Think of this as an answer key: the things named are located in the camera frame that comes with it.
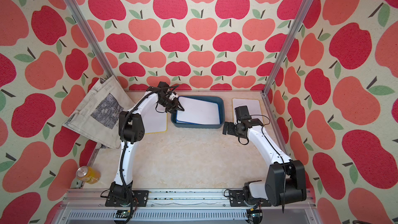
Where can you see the right aluminium frame post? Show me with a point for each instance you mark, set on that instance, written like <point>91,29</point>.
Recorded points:
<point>293,30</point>

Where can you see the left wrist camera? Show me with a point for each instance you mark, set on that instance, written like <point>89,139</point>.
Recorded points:
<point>165,91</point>

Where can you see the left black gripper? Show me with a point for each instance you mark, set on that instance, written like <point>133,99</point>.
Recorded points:
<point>175,106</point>

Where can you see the dark teal storage box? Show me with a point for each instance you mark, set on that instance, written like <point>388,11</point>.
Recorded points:
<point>214,99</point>

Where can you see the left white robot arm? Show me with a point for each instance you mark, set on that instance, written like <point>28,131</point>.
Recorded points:
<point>131,131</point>

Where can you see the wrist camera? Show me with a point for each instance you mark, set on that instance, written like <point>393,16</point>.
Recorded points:
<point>165,91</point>
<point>242,113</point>

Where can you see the beige printed tote bag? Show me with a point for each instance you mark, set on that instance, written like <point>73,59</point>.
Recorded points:
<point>97,115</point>

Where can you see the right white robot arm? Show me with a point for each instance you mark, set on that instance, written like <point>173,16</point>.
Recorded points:
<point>285,181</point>

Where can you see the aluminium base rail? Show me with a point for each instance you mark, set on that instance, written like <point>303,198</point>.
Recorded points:
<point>179,206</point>

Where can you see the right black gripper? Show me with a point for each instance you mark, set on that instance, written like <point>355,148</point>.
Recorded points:
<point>230,128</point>

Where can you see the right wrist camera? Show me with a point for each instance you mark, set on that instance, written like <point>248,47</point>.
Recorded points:
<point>242,113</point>

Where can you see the aluminium frame post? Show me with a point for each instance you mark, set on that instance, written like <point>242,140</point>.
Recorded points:
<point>293,30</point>
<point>90,37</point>

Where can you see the orange drink can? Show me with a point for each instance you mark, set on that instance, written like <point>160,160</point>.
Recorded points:
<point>88,175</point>

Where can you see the left aluminium frame post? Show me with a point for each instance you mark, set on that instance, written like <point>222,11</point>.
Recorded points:
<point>90,37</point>

